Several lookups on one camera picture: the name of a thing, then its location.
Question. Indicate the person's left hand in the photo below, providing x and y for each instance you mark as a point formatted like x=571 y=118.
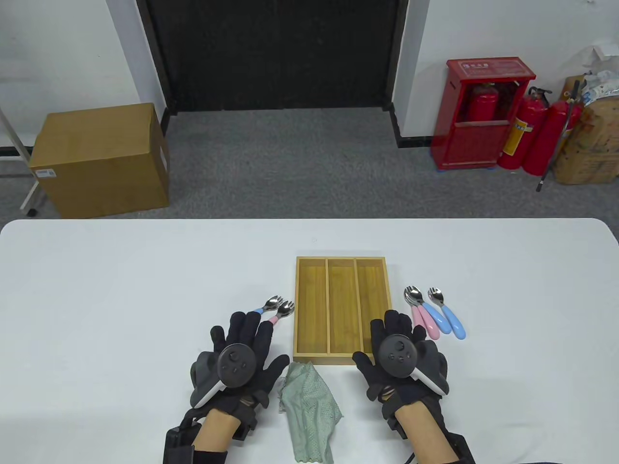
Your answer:
x=251 y=333

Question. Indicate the person's right hand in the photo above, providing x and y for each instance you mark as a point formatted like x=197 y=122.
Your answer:
x=391 y=324

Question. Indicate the grey handheld controller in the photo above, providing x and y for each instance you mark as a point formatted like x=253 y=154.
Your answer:
x=234 y=365
x=396 y=355

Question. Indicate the green fish scale cleaning cloth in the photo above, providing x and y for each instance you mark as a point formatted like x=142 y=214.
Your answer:
x=309 y=406

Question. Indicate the person's right forearm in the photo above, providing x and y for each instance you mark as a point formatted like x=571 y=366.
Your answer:
x=425 y=435

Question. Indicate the person's left forearm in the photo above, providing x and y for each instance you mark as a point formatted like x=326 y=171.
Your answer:
x=215 y=432

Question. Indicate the wooden cutlery tray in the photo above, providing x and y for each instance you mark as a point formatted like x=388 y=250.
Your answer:
x=338 y=309

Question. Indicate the red fire extinguisher cabinet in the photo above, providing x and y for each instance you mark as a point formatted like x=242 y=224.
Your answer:
x=471 y=142

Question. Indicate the black rod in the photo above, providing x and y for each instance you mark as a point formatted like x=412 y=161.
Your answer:
x=542 y=178

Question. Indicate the brown cardboard box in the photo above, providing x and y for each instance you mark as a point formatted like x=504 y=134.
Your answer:
x=96 y=159

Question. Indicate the red extinguisher with yellow label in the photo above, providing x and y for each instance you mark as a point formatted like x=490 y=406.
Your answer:
x=524 y=130

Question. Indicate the red fire extinguisher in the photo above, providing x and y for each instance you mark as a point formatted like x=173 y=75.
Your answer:
x=546 y=140
x=483 y=104

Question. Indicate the printed cardboard box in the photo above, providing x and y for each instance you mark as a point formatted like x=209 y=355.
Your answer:
x=590 y=154

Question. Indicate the black door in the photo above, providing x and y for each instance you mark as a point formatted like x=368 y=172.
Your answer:
x=275 y=53

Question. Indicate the white plastic bags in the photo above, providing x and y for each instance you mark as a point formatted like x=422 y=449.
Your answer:
x=602 y=82

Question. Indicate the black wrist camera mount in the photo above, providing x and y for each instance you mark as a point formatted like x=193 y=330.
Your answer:
x=392 y=425
x=244 y=427

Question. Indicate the white stand frame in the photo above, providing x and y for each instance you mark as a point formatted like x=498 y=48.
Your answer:
x=28 y=193

